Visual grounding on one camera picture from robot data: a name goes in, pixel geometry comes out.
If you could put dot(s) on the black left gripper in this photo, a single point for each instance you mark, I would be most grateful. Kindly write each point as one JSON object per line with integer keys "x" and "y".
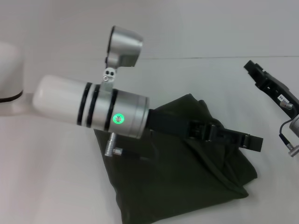
{"x": 172, "y": 124}

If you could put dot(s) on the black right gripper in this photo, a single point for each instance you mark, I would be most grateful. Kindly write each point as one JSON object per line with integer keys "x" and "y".
{"x": 275, "y": 91}

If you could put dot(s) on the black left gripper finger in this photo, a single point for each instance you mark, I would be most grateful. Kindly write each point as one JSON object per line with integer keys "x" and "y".
{"x": 253, "y": 143}

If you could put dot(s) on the dark green FREE! t-shirt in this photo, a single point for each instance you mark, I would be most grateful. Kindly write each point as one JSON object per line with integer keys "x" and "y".
{"x": 175, "y": 186}

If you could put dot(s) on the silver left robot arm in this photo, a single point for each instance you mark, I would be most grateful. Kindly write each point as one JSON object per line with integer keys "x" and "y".
{"x": 58, "y": 98}

